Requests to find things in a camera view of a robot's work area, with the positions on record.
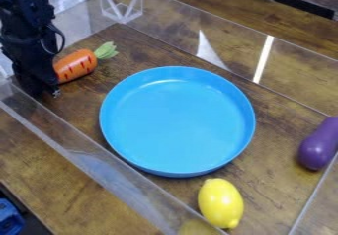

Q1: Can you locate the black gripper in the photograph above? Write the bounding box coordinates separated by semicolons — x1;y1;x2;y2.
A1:
0;25;61;97

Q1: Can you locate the orange toy carrot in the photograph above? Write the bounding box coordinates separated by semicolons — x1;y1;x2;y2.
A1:
55;41;118;84

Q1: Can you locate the blue round plate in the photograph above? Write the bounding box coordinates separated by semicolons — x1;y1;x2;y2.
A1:
99;66;257;178

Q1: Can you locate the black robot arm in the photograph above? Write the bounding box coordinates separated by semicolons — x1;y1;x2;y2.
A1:
0;0;66;97

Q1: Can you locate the blue object at corner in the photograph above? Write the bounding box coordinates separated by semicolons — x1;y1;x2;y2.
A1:
0;198;25;235

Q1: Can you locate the yellow toy lemon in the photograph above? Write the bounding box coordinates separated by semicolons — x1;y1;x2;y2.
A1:
198;178;245;229

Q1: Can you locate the purple toy eggplant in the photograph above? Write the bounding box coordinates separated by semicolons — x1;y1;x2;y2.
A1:
297;117;338;171

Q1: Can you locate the black cable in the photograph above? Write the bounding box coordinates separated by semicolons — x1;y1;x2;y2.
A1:
39;23;66;56

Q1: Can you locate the clear acrylic enclosure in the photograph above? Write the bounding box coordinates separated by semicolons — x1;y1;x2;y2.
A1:
0;0;338;235

